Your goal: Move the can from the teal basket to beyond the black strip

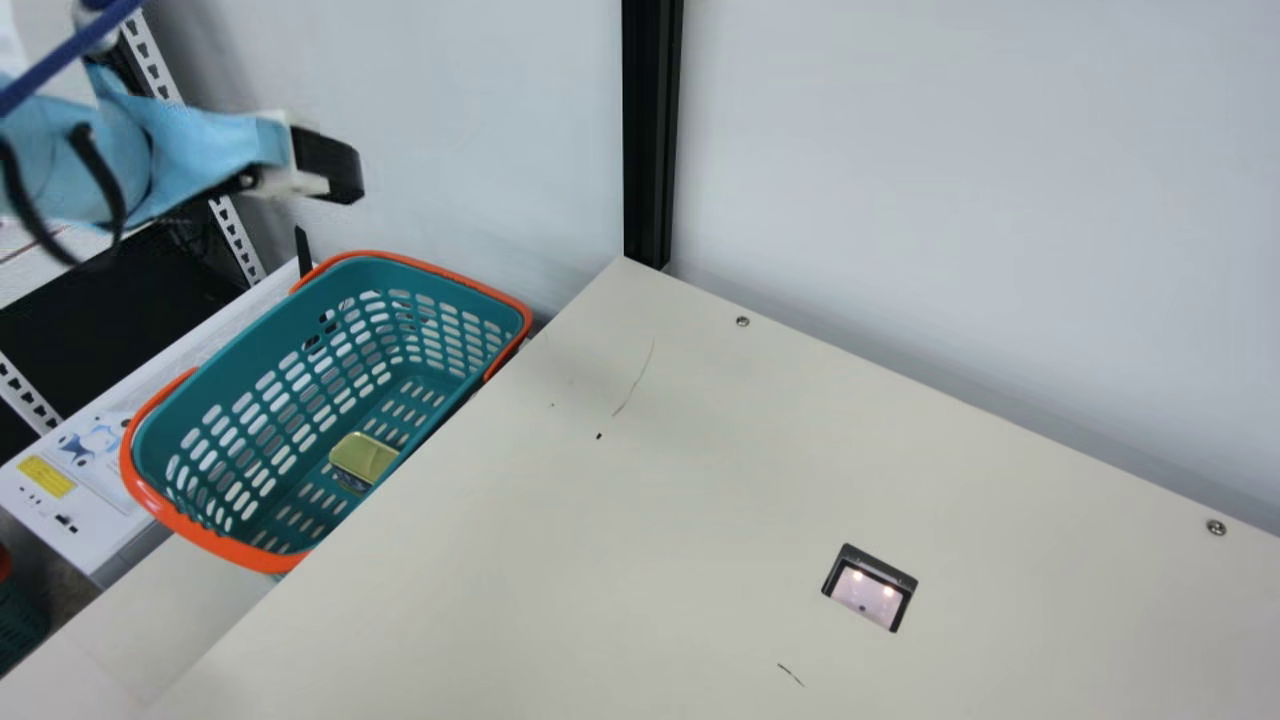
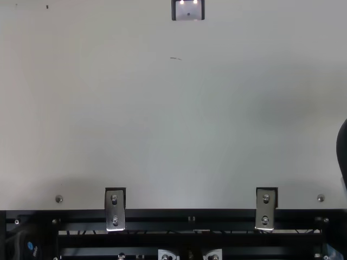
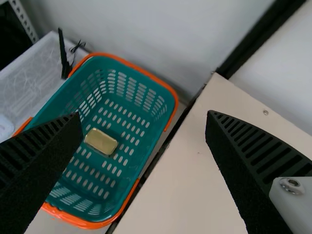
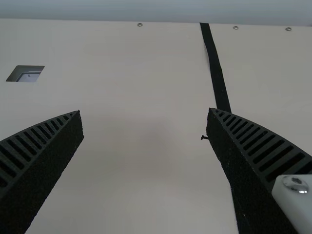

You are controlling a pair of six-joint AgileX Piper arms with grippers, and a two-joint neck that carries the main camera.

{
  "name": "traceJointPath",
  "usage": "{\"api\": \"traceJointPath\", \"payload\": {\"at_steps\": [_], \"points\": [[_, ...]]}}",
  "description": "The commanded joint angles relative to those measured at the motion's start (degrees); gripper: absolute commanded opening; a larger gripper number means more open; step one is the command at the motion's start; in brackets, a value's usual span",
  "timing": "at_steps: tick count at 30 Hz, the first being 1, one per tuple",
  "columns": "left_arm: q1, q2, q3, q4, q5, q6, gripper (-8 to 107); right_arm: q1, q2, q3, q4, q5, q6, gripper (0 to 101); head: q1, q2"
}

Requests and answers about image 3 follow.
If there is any black post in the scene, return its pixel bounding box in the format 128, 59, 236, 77
215, 0, 307, 80

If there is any rectangular tin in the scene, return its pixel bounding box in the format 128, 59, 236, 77
84, 128, 119, 157

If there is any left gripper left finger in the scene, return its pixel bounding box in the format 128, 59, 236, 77
0, 111, 84, 234

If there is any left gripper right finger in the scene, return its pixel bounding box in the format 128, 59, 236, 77
205, 110, 312, 234

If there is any white plastic bin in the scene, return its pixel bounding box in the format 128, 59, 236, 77
0, 30, 86, 145

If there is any grey perforated rack upright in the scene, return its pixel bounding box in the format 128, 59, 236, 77
9, 0, 39, 44

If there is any teal shopping basket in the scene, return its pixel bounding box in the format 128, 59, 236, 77
12, 52, 179, 230

